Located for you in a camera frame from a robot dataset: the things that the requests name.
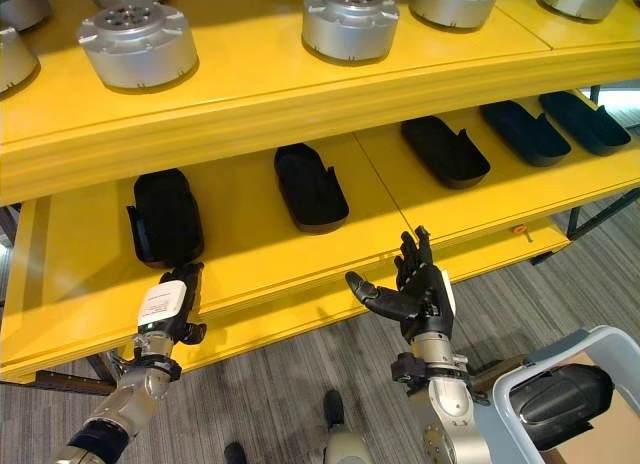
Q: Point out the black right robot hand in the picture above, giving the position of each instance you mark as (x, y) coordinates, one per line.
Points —
(415, 299)

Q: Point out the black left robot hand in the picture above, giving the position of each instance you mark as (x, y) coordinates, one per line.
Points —
(165, 299)

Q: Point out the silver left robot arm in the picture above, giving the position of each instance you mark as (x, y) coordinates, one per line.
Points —
(132, 391)

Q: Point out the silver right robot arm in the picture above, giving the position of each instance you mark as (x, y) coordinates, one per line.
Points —
(447, 401)

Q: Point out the yellow shelf board with soles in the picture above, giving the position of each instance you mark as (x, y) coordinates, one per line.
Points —
(250, 264)

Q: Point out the grey plastic box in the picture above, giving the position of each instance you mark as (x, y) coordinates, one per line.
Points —
(500, 409)

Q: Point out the black sole-shaped part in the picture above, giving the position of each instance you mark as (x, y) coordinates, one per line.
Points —
(445, 154)
(560, 404)
(585, 121)
(167, 219)
(310, 189)
(525, 134)

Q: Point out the silver right robot leg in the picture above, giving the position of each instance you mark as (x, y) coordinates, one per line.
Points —
(340, 444)

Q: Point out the dark left robot foot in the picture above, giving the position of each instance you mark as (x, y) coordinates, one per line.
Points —
(235, 455)

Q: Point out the brown cardboard sheet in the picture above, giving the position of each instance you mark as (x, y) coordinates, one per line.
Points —
(625, 424)

